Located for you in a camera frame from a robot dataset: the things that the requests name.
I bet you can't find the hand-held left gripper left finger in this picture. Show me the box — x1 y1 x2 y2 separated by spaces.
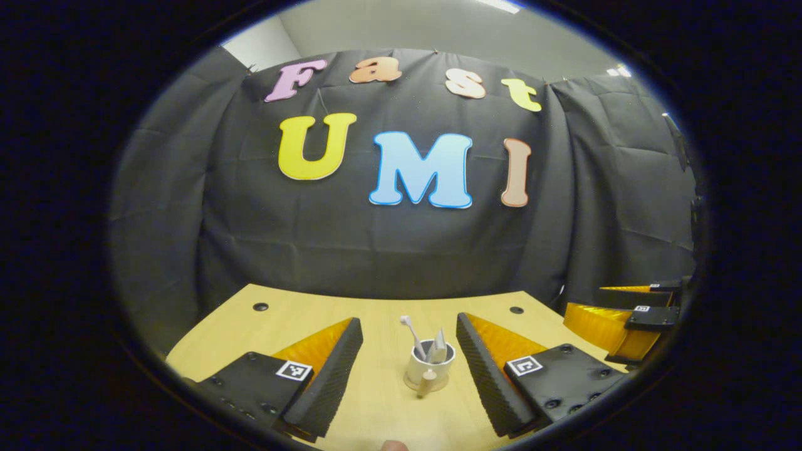
197 317 364 439

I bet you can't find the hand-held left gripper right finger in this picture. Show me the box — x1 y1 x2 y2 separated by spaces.
456 312 627 438

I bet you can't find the white cup with wooden handle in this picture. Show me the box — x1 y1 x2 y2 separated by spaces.
403 338 456 398

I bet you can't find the pink toothbrush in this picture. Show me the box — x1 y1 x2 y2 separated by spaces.
400 315 428 361

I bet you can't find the wooden desktop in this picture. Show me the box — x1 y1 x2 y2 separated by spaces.
166 284 627 451

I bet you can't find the black backdrop cloth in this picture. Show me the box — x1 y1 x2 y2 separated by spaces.
108 47 699 351

